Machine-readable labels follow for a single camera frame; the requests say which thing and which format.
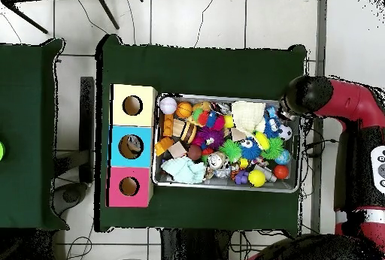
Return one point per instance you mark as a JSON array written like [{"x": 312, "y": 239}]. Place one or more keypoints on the shallow clear mesh bin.
[{"x": 210, "y": 185}]

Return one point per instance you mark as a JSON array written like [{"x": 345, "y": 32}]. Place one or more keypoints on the wooden toy burger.
[{"x": 188, "y": 131}]

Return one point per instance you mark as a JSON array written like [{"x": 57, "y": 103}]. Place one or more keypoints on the red-orange ball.
[{"x": 281, "y": 172}]

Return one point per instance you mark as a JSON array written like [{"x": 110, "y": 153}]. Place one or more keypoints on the white baseball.
[{"x": 168, "y": 105}]

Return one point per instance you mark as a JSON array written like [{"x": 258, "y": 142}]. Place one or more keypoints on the brown toy football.
[{"x": 195, "y": 152}]

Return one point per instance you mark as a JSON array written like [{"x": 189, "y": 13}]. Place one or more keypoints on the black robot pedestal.
[{"x": 195, "y": 248}]

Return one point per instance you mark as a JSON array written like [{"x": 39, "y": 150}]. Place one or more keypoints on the black-and-white soccer ball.
[{"x": 285, "y": 132}]

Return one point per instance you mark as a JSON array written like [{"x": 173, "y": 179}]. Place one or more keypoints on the cream waffle cloth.
[{"x": 248, "y": 115}]

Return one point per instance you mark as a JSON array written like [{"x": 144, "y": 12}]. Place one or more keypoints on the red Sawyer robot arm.
[{"x": 352, "y": 100}]

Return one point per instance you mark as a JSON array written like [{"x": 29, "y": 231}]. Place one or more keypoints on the dark green tablecloth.
[
  {"x": 24, "y": 106},
  {"x": 195, "y": 70}
]

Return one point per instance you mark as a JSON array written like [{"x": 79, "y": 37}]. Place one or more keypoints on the grey floor strip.
[{"x": 320, "y": 31}]

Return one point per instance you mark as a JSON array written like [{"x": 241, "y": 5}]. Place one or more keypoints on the yellow ball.
[{"x": 257, "y": 178}]

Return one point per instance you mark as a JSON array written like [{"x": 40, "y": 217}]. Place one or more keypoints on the mint waffle cloth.
[{"x": 183, "y": 169}]

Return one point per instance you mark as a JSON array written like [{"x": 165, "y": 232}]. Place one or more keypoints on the black floor stand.
[{"x": 87, "y": 121}]

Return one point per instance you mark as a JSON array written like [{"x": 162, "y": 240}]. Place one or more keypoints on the bright green ball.
[{"x": 1, "y": 151}]

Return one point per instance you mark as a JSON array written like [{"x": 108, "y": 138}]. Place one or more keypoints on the orange basketball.
[{"x": 183, "y": 109}]

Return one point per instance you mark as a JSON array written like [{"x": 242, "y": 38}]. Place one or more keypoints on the grey round floor base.
[{"x": 72, "y": 195}]

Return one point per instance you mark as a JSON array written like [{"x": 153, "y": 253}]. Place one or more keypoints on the black folding stand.
[{"x": 106, "y": 10}]

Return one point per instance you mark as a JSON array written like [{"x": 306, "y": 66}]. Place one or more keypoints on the wooden three-hole box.
[{"x": 120, "y": 115}]

